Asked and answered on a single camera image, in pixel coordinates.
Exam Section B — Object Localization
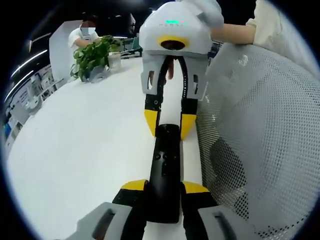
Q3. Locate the person's right hand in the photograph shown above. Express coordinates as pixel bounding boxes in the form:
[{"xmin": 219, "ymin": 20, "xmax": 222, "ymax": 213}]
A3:
[{"xmin": 165, "ymin": 57, "xmax": 176, "ymax": 81}]

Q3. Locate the green panel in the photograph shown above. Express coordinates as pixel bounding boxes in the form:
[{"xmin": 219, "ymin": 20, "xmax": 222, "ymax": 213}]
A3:
[{"xmin": 132, "ymin": 37, "xmax": 143, "ymax": 57}]

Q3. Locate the black remote control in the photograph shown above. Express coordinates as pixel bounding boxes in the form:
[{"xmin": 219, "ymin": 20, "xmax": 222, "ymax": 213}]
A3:
[{"xmin": 146, "ymin": 123, "xmax": 183, "ymax": 224}]

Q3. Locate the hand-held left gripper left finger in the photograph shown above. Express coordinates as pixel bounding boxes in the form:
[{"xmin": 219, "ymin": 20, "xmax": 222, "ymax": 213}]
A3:
[{"xmin": 66, "ymin": 178, "xmax": 150, "ymax": 240}]

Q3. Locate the white cabinet counter row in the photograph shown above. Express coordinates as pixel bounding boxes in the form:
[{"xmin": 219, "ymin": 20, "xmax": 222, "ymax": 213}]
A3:
[{"xmin": 3, "ymin": 64, "xmax": 66, "ymax": 141}]

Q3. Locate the green leafy plant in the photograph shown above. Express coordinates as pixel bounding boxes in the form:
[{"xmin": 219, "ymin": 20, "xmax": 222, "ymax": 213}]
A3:
[{"xmin": 69, "ymin": 34, "xmax": 122, "ymax": 82}]

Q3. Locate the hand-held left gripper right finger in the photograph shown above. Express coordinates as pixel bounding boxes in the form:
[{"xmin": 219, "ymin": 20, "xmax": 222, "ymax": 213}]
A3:
[{"xmin": 181, "ymin": 180, "xmax": 251, "ymax": 240}]

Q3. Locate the white ribbed plant pot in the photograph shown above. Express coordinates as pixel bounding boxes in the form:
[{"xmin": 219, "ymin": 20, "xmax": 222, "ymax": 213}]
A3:
[{"xmin": 107, "ymin": 52, "xmax": 123, "ymax": 69}]

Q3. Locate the white square pillar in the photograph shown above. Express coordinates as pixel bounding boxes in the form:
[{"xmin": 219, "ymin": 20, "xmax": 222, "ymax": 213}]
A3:
[{"xmin": 49, "ymin": 21, "xmax": 83, "ymax": 81}]

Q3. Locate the grey mesh chair back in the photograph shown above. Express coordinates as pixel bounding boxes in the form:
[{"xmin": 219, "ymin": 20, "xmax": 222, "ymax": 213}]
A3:
[{"xmin": 196, "ymin": 43, "xmax": 320, "ymax": 240}]

